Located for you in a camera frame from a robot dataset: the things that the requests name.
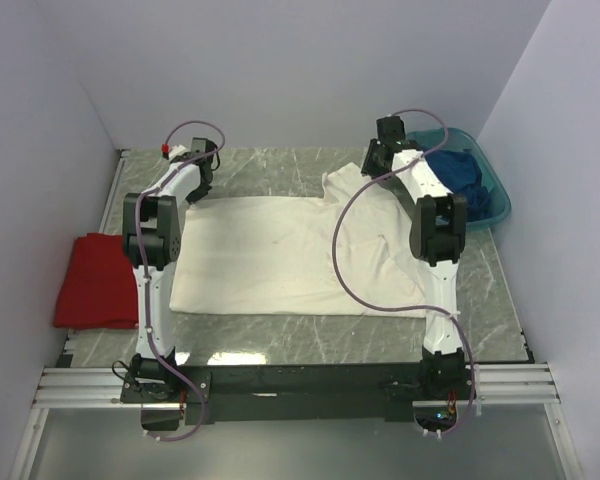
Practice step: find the black base beam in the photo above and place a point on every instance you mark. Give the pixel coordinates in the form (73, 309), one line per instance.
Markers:
(233, 393)

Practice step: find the teal plastic basket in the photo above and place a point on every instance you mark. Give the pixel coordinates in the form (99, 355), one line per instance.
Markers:
(500, 203)

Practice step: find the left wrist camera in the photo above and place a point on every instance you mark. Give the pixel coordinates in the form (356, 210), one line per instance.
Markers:
(172, 153)

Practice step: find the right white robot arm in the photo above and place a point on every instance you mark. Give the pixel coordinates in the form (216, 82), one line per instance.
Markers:
(436, 241)

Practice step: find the aluminium frame rail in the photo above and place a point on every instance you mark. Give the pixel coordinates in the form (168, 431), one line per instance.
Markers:
(520, 434)

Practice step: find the blue t shirt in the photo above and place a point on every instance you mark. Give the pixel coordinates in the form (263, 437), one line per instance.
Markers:
(460, 173)

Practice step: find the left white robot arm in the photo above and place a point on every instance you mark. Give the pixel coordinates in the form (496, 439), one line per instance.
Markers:
(152, 243)

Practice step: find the white t shirt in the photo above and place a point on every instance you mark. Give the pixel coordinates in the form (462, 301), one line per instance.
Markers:
(287, 255)

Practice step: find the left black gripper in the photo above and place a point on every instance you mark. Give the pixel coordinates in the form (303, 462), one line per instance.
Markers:
(192, 197)

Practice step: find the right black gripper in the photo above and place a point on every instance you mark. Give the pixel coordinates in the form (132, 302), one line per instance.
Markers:
(367, 168)

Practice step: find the red folded t shirt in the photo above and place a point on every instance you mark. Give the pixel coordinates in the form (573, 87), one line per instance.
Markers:
(99, 289)

